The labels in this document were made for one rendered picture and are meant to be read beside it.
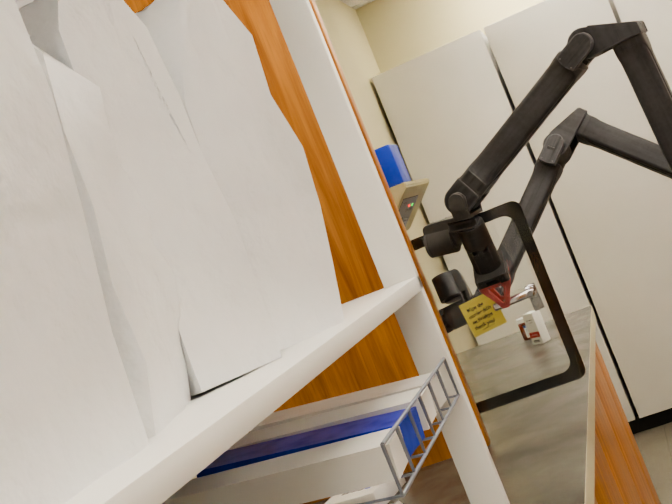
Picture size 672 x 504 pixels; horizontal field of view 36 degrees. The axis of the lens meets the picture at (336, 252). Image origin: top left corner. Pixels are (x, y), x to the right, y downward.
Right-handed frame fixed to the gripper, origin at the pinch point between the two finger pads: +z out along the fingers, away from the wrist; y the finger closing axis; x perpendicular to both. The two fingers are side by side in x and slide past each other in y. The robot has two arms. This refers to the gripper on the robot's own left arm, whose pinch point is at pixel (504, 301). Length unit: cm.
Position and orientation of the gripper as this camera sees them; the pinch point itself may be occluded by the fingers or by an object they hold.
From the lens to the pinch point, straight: 215.3
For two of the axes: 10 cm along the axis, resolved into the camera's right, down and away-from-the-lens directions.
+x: 9.0, -3.5, -2.4
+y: -0.5, 4.7, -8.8
